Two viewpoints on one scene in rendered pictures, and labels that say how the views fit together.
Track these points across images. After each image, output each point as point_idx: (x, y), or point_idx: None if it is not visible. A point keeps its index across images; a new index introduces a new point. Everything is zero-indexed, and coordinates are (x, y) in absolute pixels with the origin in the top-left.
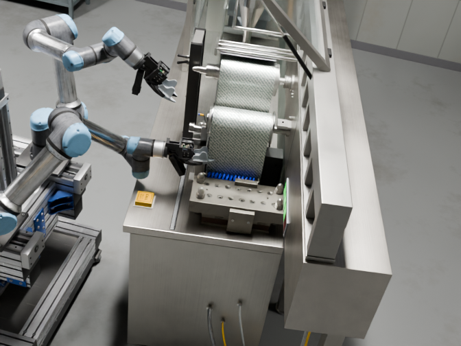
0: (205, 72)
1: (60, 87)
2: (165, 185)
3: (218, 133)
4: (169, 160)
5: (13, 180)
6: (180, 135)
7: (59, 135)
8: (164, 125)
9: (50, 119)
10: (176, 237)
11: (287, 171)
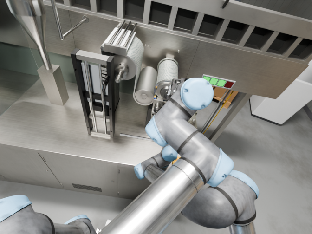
0: (123, 75)
1: None
2: (159, 150)
3: None
4: (132, 146)
5: None
6: (100, 138)
7: (253, 202)
8: (85, 148)
9: (235, 218)
10: None
11: (195, 74)
